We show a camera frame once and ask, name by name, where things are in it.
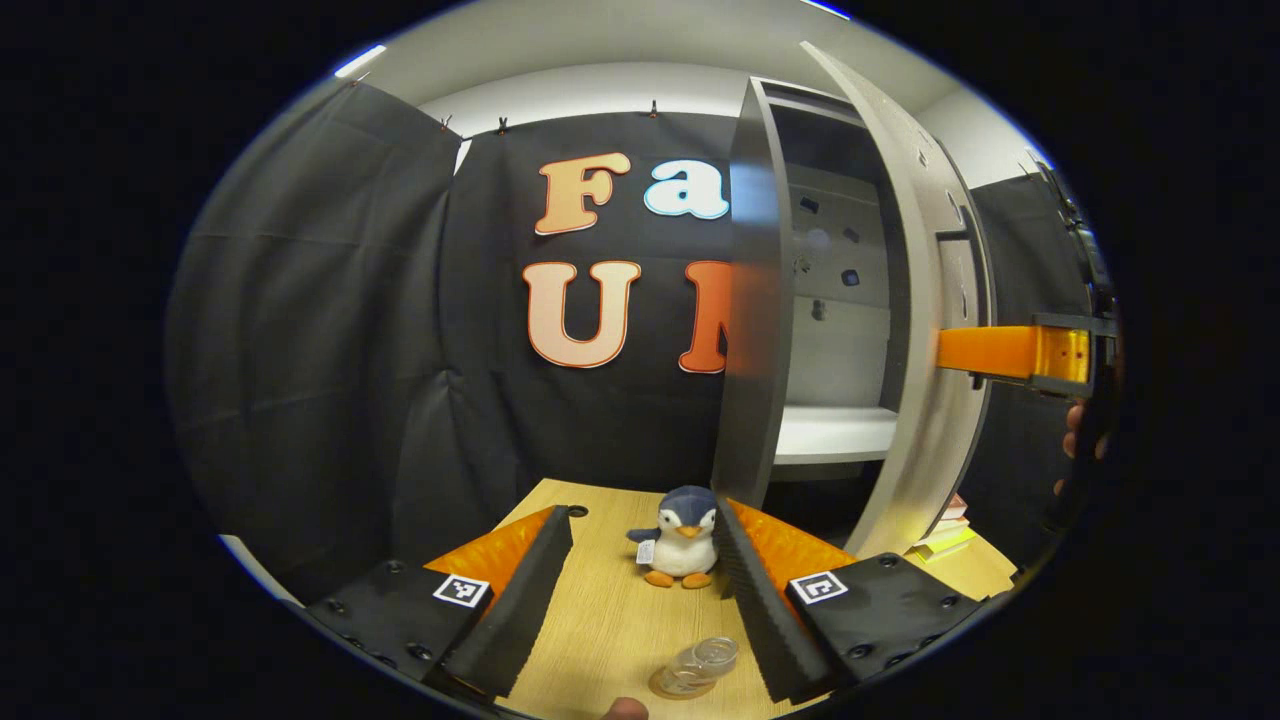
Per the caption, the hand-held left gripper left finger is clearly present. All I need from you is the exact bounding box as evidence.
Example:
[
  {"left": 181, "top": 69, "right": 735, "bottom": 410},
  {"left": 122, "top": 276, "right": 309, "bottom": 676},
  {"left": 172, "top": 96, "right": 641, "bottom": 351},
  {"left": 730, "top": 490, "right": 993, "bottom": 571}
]
[{"left": 305, "top": 505, "right": 574, "bottom": 698}]

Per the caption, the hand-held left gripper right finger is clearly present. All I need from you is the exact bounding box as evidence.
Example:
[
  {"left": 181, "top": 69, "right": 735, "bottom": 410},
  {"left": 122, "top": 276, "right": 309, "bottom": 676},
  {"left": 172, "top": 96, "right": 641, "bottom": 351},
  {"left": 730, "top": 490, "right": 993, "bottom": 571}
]
[{"left": 712, "top": 497, "right": 986, "bottom": 704}]

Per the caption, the clear plastic bottle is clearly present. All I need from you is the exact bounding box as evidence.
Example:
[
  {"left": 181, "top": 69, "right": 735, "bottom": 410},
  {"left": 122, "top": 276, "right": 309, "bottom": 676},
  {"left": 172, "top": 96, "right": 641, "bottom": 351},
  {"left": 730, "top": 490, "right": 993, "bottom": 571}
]
[{"left": 655, "top": 636, "right": 741, "bottom": 698}]

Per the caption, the beige cabinet door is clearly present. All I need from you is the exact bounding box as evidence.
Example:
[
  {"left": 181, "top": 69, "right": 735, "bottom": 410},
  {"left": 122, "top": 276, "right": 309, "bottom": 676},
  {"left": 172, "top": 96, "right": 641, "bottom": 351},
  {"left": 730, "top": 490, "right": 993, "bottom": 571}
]
[{"left": 800, "top": 40, "right": 996, "bottom": 559}]

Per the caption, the round brown coaster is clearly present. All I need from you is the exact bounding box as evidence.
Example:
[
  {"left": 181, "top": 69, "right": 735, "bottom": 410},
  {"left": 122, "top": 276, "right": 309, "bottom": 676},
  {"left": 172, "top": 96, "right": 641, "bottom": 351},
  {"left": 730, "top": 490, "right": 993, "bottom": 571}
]
[{"left": 648, "top": 668, "right": 719, "bottom": 701}]

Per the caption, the white cabinet shelf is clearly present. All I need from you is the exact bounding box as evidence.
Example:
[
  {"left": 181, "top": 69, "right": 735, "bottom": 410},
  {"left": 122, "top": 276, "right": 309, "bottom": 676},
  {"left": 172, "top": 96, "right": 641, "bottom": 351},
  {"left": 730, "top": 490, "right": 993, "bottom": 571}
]
[{"left": 775, "top": 405, "right": 899, "bottom": 466}]

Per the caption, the penguin plush toy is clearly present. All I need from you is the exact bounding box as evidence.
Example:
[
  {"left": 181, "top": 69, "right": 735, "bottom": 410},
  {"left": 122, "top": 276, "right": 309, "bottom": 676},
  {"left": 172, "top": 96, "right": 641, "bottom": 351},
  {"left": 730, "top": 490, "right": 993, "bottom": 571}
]
[{"left": 627, "top": 485, "right": 721, "bottom": 589}]

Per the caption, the black backdrop cloth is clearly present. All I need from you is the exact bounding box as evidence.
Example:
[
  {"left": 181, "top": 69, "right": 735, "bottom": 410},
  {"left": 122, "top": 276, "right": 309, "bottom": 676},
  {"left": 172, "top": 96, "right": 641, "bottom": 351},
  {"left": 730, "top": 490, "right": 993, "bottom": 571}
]
[{"left": 165, "top": 80, "right": 1111, "bottom": 601}]

